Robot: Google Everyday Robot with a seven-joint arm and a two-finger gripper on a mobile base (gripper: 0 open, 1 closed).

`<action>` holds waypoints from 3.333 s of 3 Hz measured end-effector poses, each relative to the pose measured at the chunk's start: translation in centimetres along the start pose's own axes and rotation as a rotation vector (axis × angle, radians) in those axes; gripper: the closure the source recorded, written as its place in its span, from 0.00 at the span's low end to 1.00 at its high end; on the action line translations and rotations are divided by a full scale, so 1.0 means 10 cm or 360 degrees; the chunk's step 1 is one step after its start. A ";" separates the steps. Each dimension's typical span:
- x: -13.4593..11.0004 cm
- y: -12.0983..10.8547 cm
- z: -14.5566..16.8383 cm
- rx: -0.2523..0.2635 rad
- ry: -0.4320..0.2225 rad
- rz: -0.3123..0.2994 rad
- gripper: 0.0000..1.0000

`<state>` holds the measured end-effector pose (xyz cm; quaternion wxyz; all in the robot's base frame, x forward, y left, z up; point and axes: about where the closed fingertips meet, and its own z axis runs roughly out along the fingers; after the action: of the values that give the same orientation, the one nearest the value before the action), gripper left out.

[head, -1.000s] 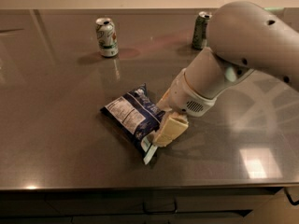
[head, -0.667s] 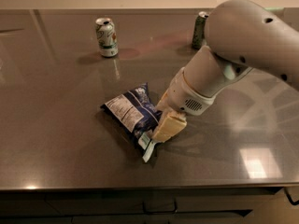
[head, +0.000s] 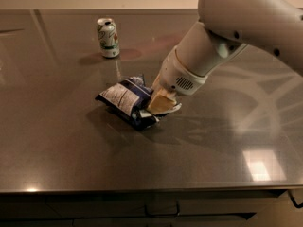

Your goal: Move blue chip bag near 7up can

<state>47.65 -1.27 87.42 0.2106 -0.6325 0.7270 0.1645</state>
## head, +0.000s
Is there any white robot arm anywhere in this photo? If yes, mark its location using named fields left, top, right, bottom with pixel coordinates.
left=147, top=0, right=303, bottom=114

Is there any white 7up can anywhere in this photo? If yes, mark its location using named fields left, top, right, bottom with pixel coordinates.
left=97, top=18, right=120, bottom=59

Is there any black drawer handle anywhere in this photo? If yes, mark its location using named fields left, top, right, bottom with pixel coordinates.
left=144, top=201, right=180, bottom=218

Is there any blue chip bag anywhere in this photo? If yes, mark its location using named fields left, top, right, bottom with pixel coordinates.
left=95, top=75, right=183, bottom=131

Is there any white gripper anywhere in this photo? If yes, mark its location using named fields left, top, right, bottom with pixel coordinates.
left=147, top=46, right=207, bottom=114

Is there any black cable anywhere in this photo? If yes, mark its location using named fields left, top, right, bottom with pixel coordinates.
left=287, top=189, right=303, bottom=210

